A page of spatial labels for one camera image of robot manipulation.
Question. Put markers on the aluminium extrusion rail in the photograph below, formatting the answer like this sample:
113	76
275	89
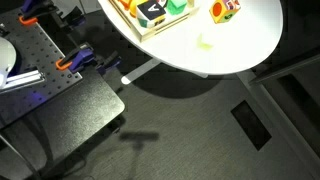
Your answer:
23	78

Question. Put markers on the white table base legs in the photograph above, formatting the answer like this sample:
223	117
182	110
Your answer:
140	70

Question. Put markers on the green toy block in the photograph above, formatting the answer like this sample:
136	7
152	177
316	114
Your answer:
176	6

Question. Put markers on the black letter A cube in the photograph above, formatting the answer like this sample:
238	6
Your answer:
151	10

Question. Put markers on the dark floor vent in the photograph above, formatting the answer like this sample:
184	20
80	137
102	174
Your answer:
251	125

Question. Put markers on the black cart top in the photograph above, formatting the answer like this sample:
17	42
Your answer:
83	106

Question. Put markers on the black perforated breadboard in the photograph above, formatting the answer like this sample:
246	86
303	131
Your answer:
36	50

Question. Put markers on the wooden tray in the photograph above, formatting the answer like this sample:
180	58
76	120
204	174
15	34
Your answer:
156	32

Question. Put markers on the red orange toy block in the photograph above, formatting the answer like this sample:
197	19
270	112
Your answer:
125	3

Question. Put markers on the yellow orange colourful cube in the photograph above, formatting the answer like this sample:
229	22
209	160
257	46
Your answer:
222	11

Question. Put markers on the purple orange spring clamp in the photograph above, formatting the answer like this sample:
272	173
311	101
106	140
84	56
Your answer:
33	6
80	56

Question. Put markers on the yellow orange toy fruit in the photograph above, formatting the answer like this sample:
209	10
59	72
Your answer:
134	10

